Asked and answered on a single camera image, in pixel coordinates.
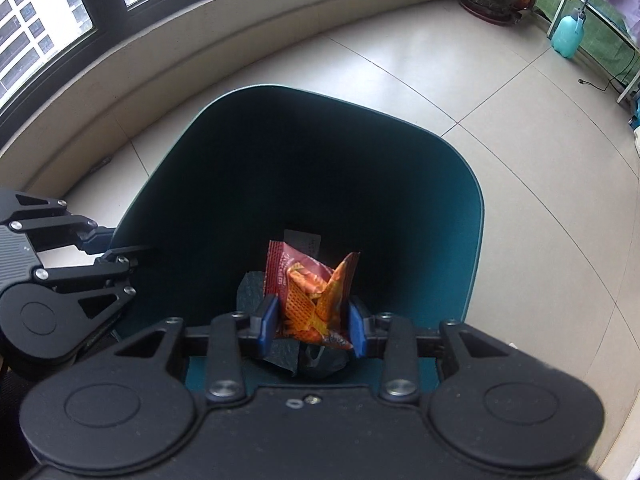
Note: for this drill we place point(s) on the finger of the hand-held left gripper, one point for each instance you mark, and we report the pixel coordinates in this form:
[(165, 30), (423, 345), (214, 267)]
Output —
[(97, 240), (117, 261)]

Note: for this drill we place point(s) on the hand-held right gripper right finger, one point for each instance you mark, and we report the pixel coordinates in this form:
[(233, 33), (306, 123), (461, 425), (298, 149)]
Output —
[(357, 327)]

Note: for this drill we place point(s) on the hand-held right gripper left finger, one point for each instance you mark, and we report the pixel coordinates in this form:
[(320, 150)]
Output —
[(267, 325)]

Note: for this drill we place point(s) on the dark grey wrapper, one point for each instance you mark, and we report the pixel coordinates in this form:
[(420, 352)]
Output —
[(250, 292)]

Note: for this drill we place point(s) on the red orange snack packet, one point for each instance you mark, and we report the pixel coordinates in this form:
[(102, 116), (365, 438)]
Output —
[(305, 300)]

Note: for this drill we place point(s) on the dark teal trash bin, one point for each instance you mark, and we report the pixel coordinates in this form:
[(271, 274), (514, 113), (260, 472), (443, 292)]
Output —
[(325, 170)]

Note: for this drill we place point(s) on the high-rise buildings outside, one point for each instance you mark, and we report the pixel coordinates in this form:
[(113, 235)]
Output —
[(30, 15)]

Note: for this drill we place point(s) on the dark pot saucer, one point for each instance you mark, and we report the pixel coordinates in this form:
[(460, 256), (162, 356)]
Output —
[(487, 17)]

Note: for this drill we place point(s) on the teal spray bottle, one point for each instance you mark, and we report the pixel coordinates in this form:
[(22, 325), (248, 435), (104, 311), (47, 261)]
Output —
[(567, 37)]

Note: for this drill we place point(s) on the white low bench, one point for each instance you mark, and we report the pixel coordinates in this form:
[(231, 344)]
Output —
[(625, 87)]

